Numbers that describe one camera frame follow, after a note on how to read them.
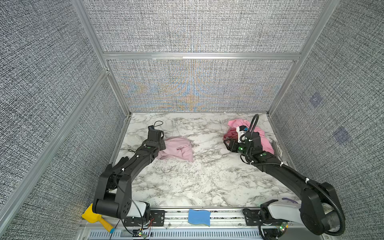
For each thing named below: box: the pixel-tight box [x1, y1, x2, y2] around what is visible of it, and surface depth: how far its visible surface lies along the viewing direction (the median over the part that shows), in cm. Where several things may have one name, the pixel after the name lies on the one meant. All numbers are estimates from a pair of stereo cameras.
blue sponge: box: [188, 209, 211, 227], surface depth 75 cm
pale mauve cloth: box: [158, 136, 194, 162], surface depth 95 cm
